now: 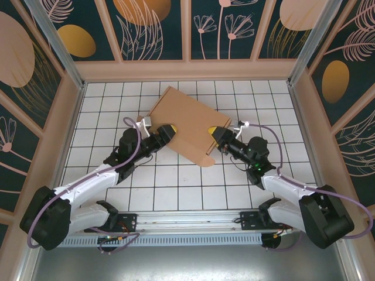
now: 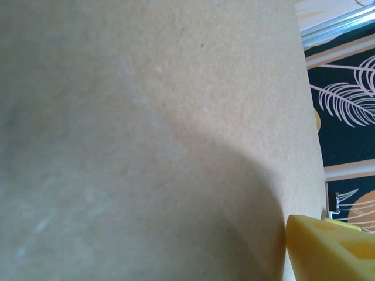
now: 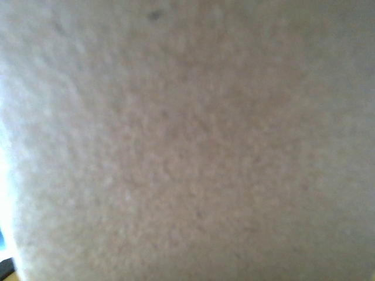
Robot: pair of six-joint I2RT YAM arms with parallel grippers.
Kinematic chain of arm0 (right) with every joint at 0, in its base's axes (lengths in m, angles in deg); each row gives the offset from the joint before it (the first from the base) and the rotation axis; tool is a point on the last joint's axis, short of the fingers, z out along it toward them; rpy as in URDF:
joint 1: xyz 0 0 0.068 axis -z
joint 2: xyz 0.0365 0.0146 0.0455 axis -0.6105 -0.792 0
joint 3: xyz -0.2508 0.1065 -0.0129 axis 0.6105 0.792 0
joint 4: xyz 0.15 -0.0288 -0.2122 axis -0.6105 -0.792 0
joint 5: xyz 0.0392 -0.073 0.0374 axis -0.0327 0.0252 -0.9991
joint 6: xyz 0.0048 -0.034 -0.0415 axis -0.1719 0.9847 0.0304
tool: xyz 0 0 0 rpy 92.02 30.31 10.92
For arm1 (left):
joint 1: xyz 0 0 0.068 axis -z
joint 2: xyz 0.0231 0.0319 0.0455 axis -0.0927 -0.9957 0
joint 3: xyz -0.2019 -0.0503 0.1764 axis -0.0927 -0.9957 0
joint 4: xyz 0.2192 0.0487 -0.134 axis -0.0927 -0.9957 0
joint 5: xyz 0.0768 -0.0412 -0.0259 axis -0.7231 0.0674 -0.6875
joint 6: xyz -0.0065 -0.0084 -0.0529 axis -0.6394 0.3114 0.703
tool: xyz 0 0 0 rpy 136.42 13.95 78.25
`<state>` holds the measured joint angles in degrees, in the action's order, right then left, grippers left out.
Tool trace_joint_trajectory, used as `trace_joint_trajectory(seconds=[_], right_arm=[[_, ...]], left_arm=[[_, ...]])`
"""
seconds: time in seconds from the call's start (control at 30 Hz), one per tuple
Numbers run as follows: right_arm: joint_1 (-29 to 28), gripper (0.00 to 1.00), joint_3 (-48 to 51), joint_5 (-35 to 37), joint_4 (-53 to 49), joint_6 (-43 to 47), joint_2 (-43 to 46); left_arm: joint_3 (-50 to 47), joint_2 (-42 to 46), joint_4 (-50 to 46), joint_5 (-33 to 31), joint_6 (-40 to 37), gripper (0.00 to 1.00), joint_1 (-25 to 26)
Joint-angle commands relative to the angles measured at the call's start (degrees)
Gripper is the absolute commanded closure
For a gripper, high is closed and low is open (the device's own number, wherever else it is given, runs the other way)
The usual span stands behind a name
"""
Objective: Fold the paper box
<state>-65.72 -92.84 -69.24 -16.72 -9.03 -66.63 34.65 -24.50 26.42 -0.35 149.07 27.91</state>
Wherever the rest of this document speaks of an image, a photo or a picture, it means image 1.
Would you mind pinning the brown cardboard box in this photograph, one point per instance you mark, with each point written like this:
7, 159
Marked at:
187, 123

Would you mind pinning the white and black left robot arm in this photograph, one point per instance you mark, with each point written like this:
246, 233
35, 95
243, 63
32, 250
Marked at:
93, 185

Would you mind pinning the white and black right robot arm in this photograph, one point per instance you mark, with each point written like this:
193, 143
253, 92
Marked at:
322, 216

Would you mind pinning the grey metal shelf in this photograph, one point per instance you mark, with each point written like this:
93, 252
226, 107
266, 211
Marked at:
187, 263

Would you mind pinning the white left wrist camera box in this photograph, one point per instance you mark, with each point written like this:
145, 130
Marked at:
146, 120

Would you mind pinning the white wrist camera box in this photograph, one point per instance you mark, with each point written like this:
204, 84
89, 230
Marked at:
241, 124
146, 120

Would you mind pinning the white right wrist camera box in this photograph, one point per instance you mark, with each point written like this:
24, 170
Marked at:
241, 124

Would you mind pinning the aluminium side rail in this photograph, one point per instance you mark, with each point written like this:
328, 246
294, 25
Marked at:
58, 187
310, 146

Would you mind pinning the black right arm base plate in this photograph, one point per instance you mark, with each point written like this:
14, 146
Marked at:
249, 221

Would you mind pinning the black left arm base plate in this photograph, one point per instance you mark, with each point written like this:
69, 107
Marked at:
130, 219

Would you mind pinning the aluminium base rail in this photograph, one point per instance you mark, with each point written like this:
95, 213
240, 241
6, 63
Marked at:
187, 218

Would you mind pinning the two flowers wall panel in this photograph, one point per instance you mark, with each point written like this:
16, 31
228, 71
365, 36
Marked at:
222, 29

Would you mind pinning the fern leaves wall panel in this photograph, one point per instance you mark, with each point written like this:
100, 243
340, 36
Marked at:
357, 152

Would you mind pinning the orange disc leaves wall panel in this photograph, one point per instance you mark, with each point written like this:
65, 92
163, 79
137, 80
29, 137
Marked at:
140, 29

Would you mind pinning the orange oval fern wall panel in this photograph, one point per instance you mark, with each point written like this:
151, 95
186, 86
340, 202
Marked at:
337, 82

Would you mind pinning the single flower wall panel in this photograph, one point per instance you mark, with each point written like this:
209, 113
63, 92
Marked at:
11, 152

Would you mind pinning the aluminium corner post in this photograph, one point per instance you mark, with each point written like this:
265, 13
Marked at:
313, 38
55, 44

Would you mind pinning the pink disc grass wall panel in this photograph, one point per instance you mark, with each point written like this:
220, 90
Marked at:
293, 17

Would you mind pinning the large pink disc wall panel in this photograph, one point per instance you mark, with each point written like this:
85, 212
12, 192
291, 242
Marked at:
17, 58

